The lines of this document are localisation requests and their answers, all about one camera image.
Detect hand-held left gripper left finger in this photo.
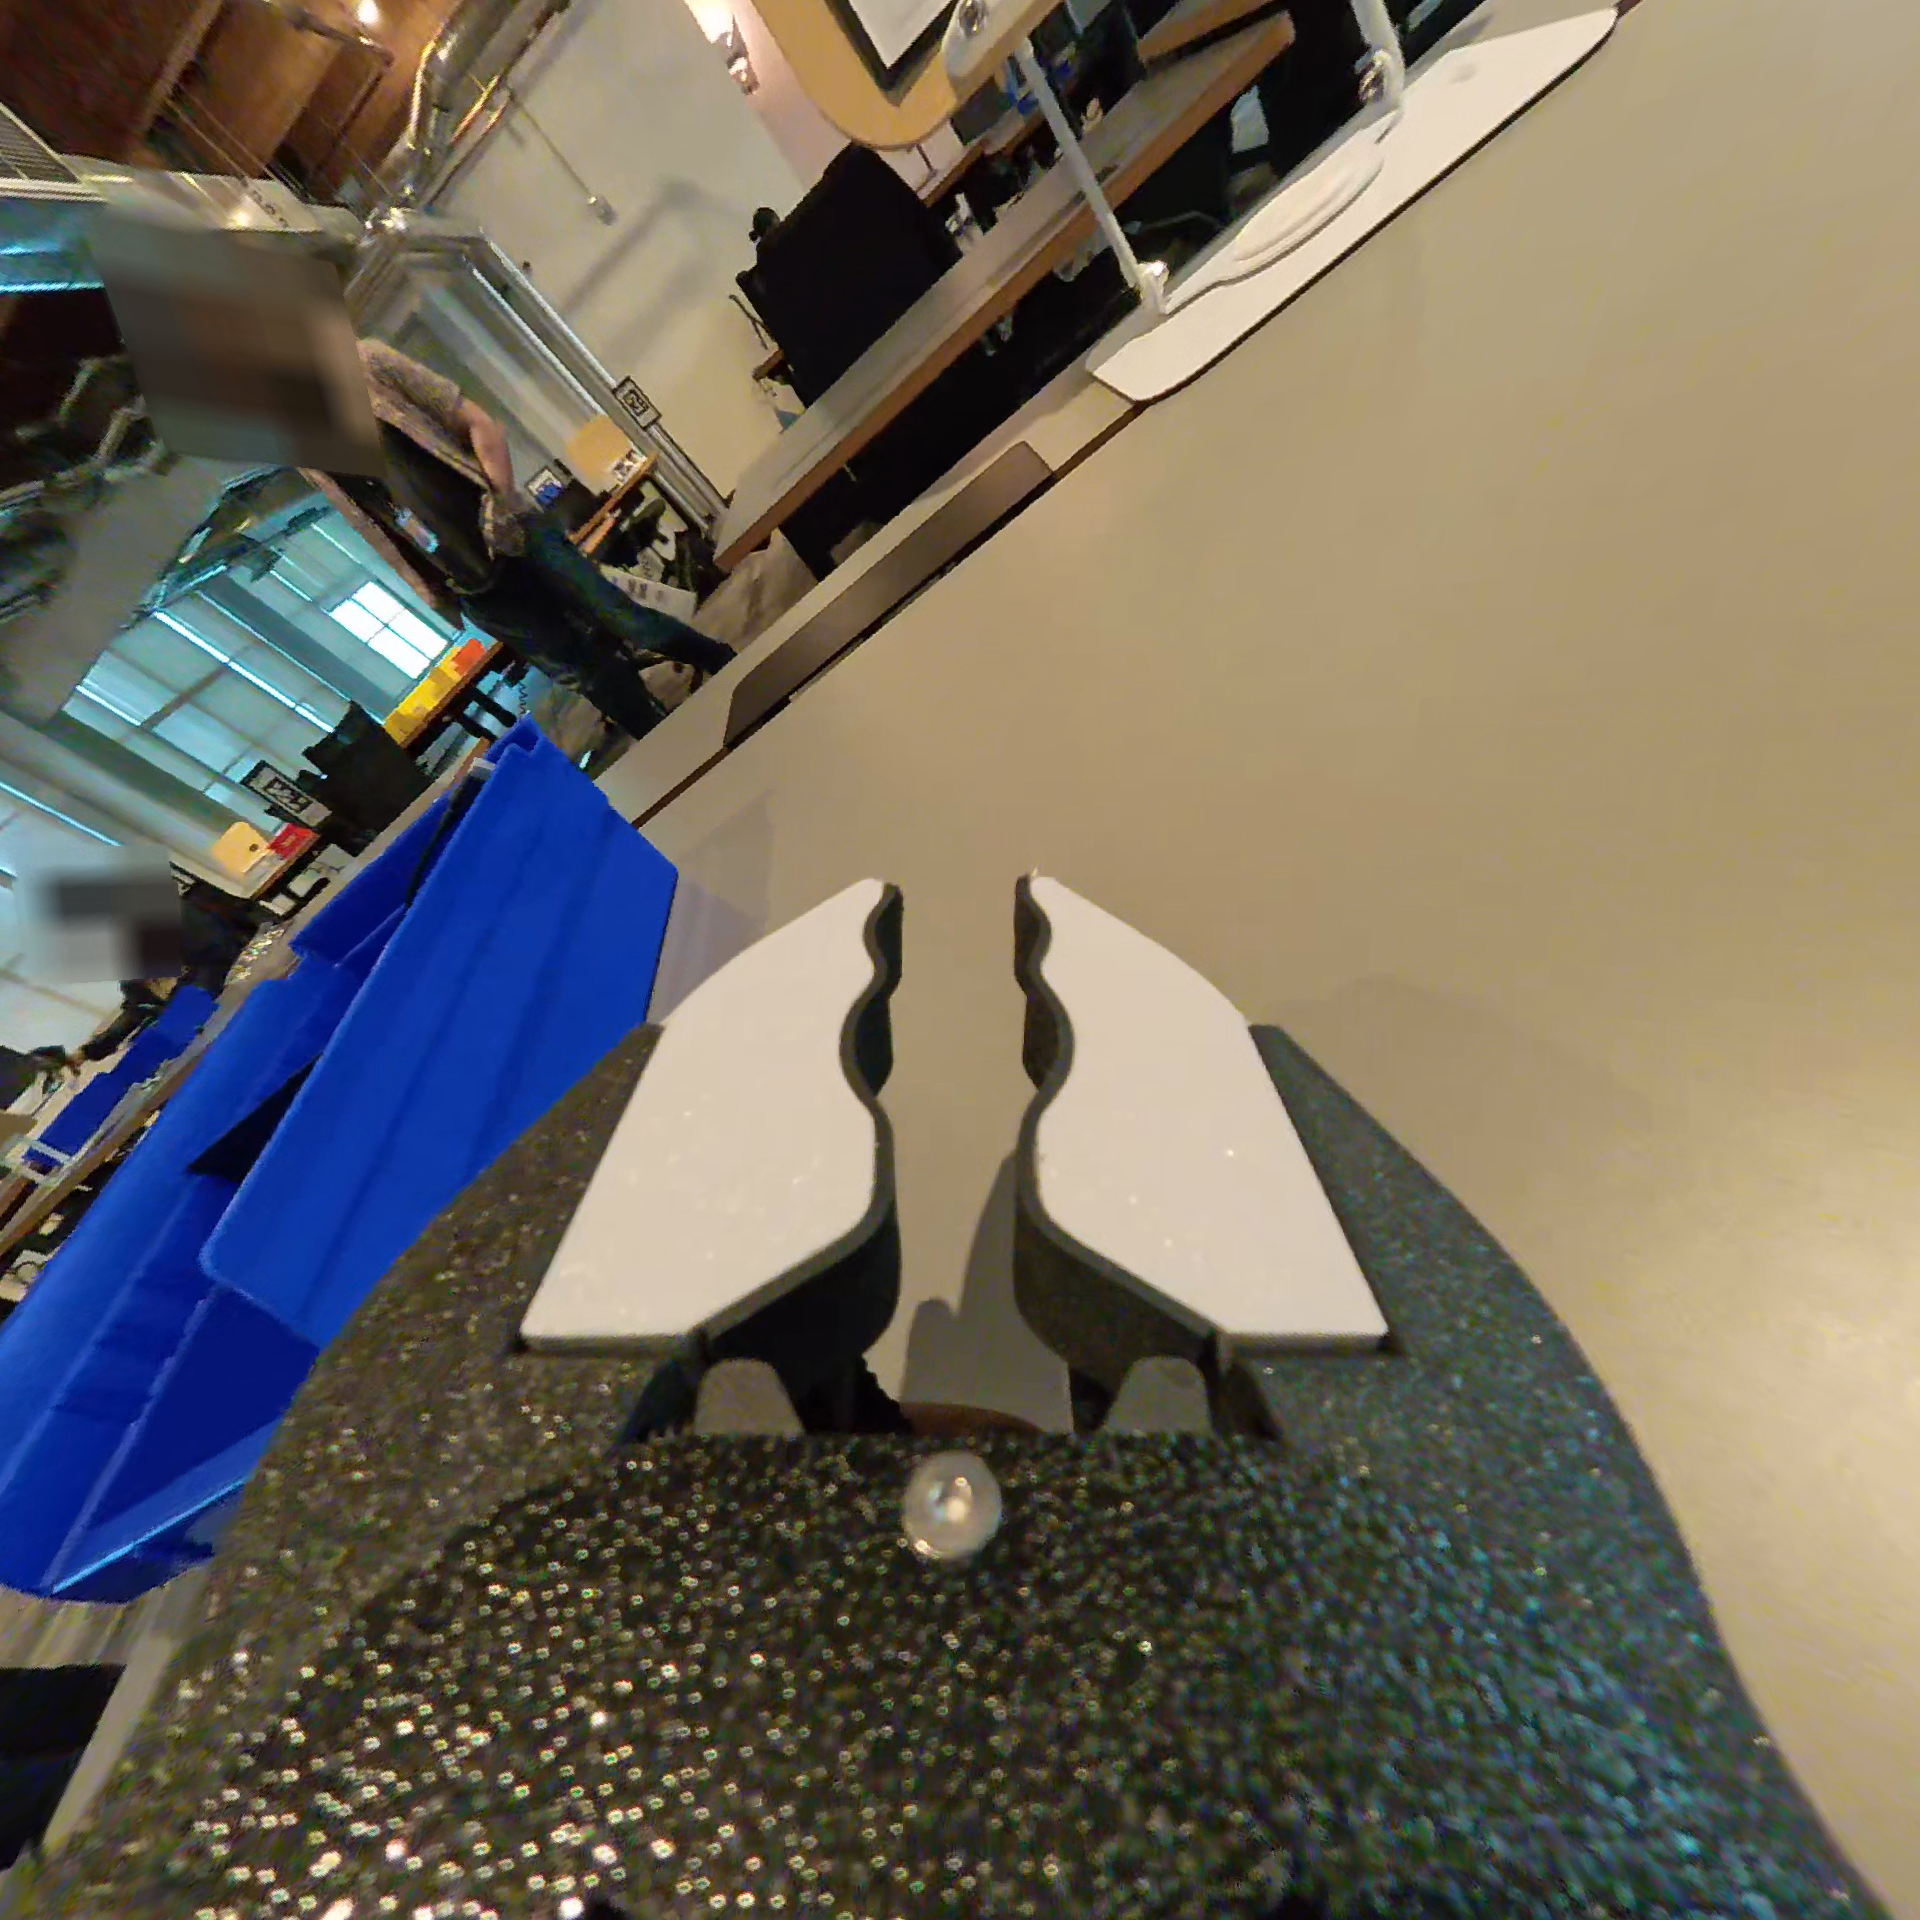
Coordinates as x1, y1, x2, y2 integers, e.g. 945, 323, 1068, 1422
516, 879, 905, 1427

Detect yellow storage bins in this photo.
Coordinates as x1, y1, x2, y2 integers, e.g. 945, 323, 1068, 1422
381, 637, 504, 748

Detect black desk cable tray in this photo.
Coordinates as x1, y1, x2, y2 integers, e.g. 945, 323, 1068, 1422
719, 439, 1055, 749

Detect blue plastic bin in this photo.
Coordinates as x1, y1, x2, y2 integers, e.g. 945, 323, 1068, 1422
0, 718, 680, 1606

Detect white air vent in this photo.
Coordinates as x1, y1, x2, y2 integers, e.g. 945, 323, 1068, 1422
0, 103, 84, 197

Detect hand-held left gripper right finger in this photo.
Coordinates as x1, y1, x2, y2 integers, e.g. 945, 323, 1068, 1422
1012, 872, 1389, 1430

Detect white document stand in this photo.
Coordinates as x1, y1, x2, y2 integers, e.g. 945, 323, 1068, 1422
944, 0, 1622, 405

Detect wooden office desk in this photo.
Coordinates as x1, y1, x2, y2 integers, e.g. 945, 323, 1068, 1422
710, 16, 1299, 575

